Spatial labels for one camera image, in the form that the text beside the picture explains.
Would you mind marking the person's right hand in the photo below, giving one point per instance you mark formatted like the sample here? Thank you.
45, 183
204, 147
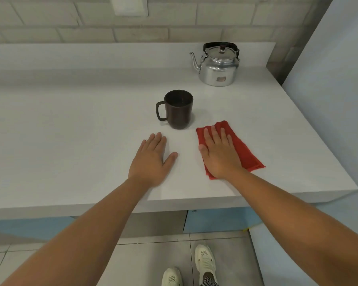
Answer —
219, 159

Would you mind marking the person's left hand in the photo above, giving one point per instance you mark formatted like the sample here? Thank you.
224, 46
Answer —
147, 165

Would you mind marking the person's left middle finger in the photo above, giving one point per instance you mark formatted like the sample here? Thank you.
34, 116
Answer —
157, 143

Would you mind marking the person's left thumb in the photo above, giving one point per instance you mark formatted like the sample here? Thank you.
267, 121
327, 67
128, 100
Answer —
170, 159

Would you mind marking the person's left little finger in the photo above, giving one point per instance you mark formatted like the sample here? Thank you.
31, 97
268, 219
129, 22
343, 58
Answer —
141, 148

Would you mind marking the person's right little finger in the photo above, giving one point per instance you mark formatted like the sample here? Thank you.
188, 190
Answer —
231, 144

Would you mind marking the person's right middle finger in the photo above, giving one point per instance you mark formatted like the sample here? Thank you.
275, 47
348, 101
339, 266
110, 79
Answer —
216, 135

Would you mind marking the person's right thumb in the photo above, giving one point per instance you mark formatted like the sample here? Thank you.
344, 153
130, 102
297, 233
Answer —
203, 153

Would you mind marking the person's left forearm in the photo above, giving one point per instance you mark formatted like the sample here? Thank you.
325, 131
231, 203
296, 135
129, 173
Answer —
86, 232

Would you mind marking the person's right forearm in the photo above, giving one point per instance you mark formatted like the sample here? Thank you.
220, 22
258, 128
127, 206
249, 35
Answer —
301, 223

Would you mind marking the red cloth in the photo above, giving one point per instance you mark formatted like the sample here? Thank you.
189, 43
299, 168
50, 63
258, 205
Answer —
246, 151

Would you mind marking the dark brown mug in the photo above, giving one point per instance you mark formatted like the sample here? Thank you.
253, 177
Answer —
179, 111

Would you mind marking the silver metal kettle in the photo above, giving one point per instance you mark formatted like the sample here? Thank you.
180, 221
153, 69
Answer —
219, 69

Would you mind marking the person's right white shoe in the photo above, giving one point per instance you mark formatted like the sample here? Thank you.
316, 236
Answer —
205, 260

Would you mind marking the person's white shoe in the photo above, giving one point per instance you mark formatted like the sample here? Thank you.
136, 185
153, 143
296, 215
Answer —
205, 260
171, 277

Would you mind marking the person's left white shoe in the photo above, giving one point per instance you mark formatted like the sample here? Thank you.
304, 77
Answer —
171, 277

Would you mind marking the black white striped sock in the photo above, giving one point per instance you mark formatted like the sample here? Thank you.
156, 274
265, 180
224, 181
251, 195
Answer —
210, 280

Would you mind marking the white wall switch plate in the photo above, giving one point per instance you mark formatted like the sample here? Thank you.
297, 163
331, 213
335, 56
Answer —
129, 5

